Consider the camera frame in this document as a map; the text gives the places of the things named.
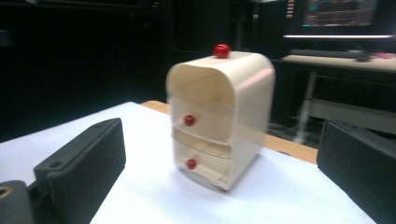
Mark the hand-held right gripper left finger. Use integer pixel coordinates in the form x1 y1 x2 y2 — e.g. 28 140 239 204
32 117 127 224

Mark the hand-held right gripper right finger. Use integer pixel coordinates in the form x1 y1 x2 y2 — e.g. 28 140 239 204
317 119 396 224

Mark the cream plastic drawer cabinet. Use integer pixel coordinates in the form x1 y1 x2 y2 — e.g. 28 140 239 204
165 50 276 191

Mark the clear-front drawer with red knob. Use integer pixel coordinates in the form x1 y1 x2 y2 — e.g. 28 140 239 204
167 92 237 146

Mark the white table board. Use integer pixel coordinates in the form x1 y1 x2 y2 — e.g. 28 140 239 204
0 101 377 224

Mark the black keyboard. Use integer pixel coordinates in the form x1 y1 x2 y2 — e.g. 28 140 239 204
289 49 363 60

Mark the cream drawer with red knob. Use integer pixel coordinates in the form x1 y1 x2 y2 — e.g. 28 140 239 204
172 127 233 190

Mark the computer monitor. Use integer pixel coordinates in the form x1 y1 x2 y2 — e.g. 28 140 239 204
283 0 396 40

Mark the red ball knob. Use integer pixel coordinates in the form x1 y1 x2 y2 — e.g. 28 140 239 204
213 43 232 60

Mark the desk with white metal frame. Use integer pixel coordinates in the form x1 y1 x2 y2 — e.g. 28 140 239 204
281 54 396 145

